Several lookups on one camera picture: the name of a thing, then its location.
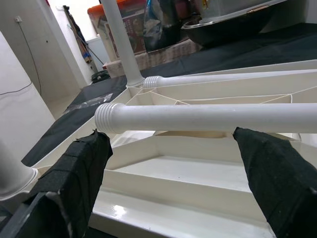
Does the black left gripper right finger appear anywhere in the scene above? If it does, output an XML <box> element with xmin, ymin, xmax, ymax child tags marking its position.
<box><xmin>232</xmin><ymin>126</ymin><xmax>317</xmax><ymax>238</ymax></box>

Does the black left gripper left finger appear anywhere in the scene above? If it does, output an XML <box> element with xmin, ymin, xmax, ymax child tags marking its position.
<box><xmin>0</xmin><ymin>128</ymin><xmax>113</xmax><ymax>238</ymax></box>

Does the clear plastic bag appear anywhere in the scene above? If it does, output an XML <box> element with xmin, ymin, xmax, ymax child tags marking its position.
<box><xmin>64</xmin><ymin>93</ymin><xmax>114</xmax><ymax>112</ymax></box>

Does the white plastic table top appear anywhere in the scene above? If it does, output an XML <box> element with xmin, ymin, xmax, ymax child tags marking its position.
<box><xmin>24</xmin><ymin>59</ymin><xmax>317</xmax><ymax>238</ymax></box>

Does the black tablecloth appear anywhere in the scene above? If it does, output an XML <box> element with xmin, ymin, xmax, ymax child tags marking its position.
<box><xmin>21</xmin><ymin>23</ymin><xmax>317</xmax><ymax>167</ymax></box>

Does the white chest freezer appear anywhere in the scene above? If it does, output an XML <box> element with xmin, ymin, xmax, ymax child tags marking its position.
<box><xmin>86</xmin><ymin>34</ymin><xmax>111</xmax><ymax>72</ymax></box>

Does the beige cloth covered bench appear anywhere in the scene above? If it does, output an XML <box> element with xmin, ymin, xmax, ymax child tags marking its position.
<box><xmin>103</xmin><ymin>39</ymin><xmax>201</xmax><ymax>77</ymax></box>

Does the black round wok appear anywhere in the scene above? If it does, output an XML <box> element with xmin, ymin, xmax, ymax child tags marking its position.
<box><xmin>180</xmin><ymin>4</ymin><xmax>280</xmax><ymax>49</ymax></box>

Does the red printed carton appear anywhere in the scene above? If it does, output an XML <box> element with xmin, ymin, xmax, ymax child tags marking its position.
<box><xmin>105</xmin><ymin>12</ymin><xmax>149</xmax><ymax>54</ymax></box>

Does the clear storage box orange lid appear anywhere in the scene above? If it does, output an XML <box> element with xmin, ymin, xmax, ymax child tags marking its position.
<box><xmin>87</xmin><ymin>0</ymin><xmax>147</xmax><ymax>62</ymax></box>

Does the clear plastic container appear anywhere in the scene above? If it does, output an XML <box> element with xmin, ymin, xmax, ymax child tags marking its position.
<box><xmin>203</xmin><ymin>0</ymin><xmax>288</xmax><ymax>24</ymax></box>

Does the black coiled hose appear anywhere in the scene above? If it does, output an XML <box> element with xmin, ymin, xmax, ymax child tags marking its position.
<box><xmin>91</xmin><ymin>70</ymin><xmax>109</xmax><ymax>84</ymax></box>

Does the thin grey wall cable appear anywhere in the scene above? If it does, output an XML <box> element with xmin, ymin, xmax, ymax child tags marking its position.
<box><xmin>0</xmin><ymin>16</ymin><xmax>42</xmax><ymax>96</ymax></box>

